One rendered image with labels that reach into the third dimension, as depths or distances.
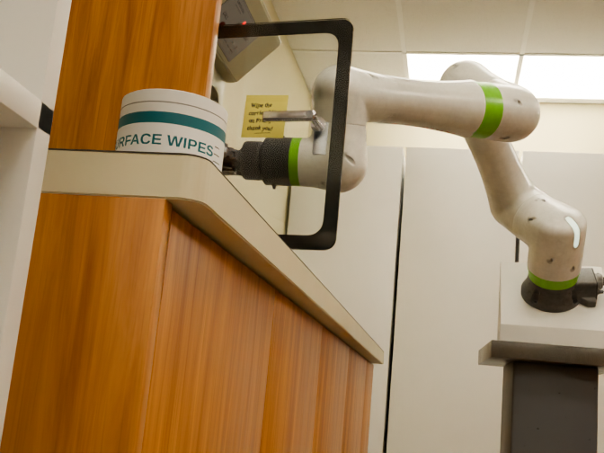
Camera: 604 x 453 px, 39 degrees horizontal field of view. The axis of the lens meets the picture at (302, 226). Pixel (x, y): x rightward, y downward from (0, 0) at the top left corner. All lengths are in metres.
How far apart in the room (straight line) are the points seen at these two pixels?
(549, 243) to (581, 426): 0.44
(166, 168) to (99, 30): 0.83
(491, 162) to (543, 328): 0.43
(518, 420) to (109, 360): 1.53
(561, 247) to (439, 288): 2.44
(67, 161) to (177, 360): 0.20
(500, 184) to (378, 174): 2.56
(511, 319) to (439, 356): 2.31
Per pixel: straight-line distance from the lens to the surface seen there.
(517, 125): 1.81
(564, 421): 2.14
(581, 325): 2.18
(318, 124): 1.39
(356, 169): 1.55
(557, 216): 2.10
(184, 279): 0.77
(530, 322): 2.17
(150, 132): 0.99
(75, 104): 1.49
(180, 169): 0.71
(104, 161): 0.74
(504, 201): 2.17
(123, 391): 0.70
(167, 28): 1.48
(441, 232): 4.55
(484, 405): 4.45
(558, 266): 2.13
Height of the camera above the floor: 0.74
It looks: 12 degrees up
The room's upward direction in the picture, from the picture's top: 5 degrees clockwise
